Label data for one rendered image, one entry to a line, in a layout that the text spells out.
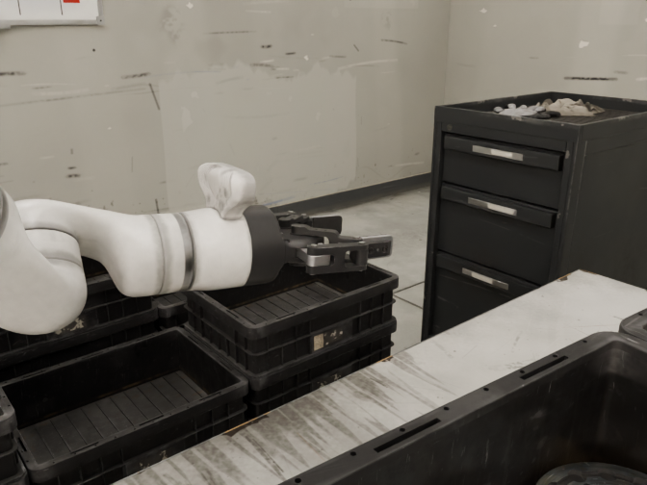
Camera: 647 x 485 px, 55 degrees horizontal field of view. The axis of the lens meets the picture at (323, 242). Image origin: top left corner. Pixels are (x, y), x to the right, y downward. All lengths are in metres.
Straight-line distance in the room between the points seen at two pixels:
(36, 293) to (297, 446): 0.34
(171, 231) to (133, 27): 2.62
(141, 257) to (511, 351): 0.56
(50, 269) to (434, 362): 0.54
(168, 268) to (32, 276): 0.11
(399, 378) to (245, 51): 2.75
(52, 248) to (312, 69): 3.22
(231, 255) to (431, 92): 3.91
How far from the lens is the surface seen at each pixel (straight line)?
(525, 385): 0.40
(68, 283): 0.49
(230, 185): 0.52
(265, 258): 0.55
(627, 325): 0.49
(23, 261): 0.46
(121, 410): 1.37
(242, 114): 3.41
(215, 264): 0.53
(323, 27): 3.71
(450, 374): 0.83
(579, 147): 1.61
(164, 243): 0.52
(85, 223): 0.53
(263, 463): 0.68
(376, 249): 0.59
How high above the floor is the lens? 1.14
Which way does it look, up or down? 20 degrees down
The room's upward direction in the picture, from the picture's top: straight up
